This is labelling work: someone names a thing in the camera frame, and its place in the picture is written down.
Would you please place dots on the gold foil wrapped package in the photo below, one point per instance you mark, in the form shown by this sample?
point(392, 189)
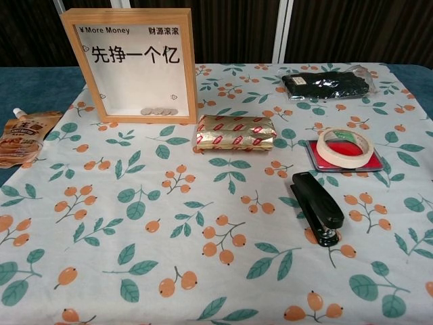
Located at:
point(236, 133)

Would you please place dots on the floral tablecloth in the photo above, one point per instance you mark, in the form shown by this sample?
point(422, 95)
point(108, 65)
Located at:
point(169, 237)

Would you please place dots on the black stapler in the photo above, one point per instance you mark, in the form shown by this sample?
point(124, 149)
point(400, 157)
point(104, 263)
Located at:
point(318, 203)

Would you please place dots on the beige masking tape roll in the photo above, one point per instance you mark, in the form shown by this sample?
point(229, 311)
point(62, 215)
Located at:
point(333, 159)

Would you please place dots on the red ink pad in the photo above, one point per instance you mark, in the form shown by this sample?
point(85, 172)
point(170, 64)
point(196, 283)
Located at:
point(338, 149)

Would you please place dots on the black item in plastic bag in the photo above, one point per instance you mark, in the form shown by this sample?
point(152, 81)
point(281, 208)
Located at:
point(328, 83)

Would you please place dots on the brown spouted sauce pouch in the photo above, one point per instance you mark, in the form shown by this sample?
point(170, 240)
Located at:
point(23, 139)

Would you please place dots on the wooden coin box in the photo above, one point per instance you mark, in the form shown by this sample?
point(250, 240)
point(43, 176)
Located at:
point(135, 81)

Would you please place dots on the white partition post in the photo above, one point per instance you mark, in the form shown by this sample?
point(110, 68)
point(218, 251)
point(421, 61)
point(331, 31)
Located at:
point(285, 30)

